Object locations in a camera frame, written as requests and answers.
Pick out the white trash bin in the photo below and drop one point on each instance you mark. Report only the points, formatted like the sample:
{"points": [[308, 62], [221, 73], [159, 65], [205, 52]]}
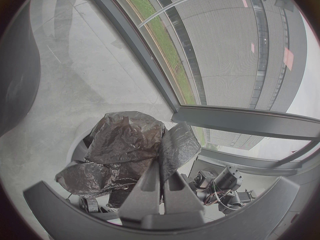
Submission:
{"points": [[75, 147]]}

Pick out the window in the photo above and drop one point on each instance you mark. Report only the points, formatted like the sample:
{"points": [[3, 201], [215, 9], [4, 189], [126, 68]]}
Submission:
{"points": [[225, 116]]}

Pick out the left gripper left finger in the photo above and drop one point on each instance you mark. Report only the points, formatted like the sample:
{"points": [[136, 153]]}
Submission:
{"points": [[147, 196]]}

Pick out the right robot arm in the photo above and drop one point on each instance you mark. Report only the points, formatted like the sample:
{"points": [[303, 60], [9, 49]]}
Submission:
{"points": [[228, 177]]}

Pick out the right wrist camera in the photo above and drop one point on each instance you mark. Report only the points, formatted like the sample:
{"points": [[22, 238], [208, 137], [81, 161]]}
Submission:
{"points": [[201, 179]]}

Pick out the black plastic bag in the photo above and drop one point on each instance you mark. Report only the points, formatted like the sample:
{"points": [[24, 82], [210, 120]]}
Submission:
{"points": [[120, 144]]}

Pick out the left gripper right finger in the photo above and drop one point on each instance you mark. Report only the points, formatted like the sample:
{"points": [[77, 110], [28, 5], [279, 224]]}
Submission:
{"points": [[182, 201]]}

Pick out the dark grey round chair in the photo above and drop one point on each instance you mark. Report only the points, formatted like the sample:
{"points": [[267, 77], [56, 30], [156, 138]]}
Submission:
{"points": [[17, 84]]}

